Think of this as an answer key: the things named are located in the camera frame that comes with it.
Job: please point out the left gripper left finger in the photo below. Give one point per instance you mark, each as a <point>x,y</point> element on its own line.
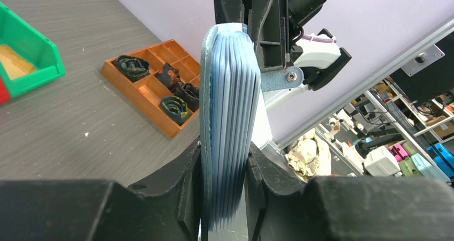
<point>165,205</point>

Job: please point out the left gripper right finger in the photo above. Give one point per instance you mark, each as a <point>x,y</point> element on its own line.
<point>279,206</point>

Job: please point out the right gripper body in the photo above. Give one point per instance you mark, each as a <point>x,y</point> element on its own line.
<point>267,26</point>

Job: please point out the blue leather card holder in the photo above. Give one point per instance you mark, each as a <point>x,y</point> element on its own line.
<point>230,87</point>

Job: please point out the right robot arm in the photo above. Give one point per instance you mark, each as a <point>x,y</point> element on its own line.
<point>290,60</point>

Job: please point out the gold cards in green bin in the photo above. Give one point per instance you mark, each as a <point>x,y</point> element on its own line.
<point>15,65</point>

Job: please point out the rolled belt bottom left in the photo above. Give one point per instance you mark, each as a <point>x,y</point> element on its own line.
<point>176,108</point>

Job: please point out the black rolled belt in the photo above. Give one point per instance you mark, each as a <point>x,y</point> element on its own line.
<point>171,79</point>

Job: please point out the rolled belt top left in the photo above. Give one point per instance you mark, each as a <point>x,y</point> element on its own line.
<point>133,68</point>

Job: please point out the red plastic bin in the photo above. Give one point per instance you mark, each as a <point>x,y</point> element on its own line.
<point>4,93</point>

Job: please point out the green plastic bin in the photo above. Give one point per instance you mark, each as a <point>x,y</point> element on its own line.
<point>35,48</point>

